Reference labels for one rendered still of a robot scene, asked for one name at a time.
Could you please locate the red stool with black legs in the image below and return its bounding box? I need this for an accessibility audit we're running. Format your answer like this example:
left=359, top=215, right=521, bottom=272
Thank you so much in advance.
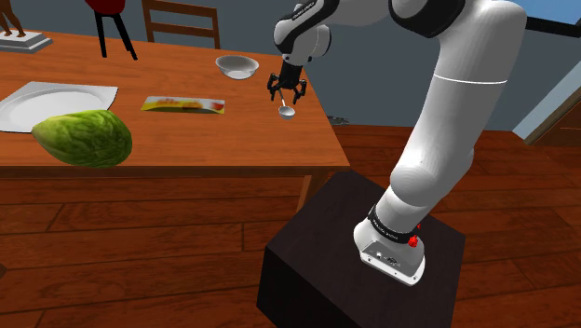
left=84, top=0, right=139, bottom=62

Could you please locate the dark robot stand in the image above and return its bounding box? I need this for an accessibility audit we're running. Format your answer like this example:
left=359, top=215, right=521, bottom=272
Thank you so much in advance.
left=256, top=170, right=467, bottom=328

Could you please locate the yellow flat food packet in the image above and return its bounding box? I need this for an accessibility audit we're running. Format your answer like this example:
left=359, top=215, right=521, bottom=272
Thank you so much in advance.
left=140, top=95, right=226, bottom=116

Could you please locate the white square plate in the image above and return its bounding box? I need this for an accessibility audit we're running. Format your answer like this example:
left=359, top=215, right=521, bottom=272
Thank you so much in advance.
left=0, top=81, right=119, bottom=135

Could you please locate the brown wooden chair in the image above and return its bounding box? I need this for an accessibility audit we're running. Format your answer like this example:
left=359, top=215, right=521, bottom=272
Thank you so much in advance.
left=141, top=0, right=223, bottom=50

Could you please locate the silver ladle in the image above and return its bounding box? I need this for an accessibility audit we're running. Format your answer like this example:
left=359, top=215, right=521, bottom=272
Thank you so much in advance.
left=277, top=87, right=297, bottom=121

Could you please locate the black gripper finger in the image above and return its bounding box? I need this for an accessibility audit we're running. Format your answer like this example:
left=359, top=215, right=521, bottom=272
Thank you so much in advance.
left=266, top=72, right=281, bottom=103
left=291, top=78, right=308, bottom=106

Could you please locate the brown figure on grey base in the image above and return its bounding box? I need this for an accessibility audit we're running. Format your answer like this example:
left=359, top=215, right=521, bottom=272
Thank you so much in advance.
left=0, top=0, right=54, bottom=55

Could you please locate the brown wooden table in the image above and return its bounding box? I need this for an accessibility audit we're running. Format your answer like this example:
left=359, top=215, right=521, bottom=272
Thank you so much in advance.
left=0, top=28, right=352, bottom=215

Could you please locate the green lettuce head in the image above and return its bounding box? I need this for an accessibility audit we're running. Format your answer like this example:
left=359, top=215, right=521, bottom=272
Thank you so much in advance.
left=30, top=109, right=134, bottom=170

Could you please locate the white bowl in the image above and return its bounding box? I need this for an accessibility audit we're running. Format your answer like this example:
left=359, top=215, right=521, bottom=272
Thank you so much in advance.
left=214, top=54, right=261, bottom=81

